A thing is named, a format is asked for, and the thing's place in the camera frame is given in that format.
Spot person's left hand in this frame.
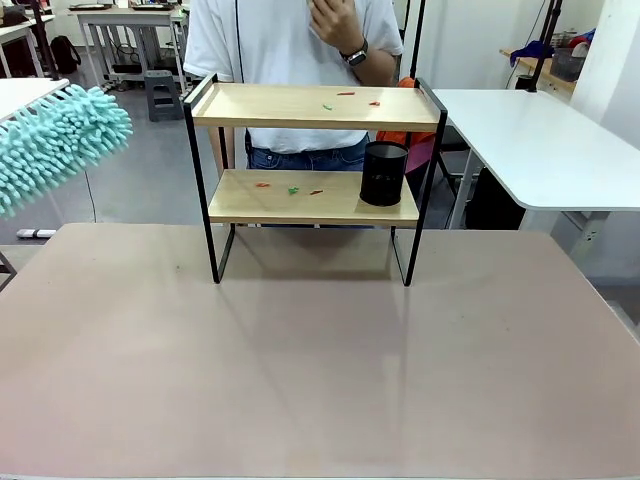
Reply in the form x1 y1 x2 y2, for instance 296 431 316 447
308 0 365 54

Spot black mesh pen holder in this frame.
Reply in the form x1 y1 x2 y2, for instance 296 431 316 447
359 141 409 207

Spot teal chenille duster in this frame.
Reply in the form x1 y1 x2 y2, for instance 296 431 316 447
0 83 134 220

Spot person's left forearm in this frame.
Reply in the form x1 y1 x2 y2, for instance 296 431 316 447
349 47 401 87

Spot two-tier wood metal shelf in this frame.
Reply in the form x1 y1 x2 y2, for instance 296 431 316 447
182 73 449 287

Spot black wrist watch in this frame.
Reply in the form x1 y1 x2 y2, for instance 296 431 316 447
338 38 370 68

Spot person in white T-shirt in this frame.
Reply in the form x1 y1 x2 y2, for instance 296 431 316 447
182 0 405 172

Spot orange bag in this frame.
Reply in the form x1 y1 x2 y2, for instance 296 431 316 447
375 75 436 174

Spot grey plastic step stool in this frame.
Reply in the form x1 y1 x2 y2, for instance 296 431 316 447
143 69 185 123

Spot wooden bench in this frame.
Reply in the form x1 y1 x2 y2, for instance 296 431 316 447
499 47 576 94

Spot blue cloth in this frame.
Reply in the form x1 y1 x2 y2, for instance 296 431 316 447
509 39 556 67

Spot grey metal workbench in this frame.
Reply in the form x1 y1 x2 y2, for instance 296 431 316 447
69 2 190 94

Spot grey mesh basket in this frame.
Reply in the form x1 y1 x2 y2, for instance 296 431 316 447
551 47 587 81

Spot large white rounded table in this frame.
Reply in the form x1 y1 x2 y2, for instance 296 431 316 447
430 88 640 231

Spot black backpack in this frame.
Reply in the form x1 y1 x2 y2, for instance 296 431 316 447
49 35 82 75

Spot black stand pole with base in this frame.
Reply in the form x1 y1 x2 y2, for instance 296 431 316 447
30 0 62 84

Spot small white table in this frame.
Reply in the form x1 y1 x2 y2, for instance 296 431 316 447
0 78 70 123

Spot black cable on chest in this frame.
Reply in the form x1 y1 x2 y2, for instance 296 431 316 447
234 0 246 84

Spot black floor cable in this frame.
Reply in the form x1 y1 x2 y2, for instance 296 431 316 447
82 169 99 224

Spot black metal frame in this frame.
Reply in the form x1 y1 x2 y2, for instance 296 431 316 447
0 249 17 294

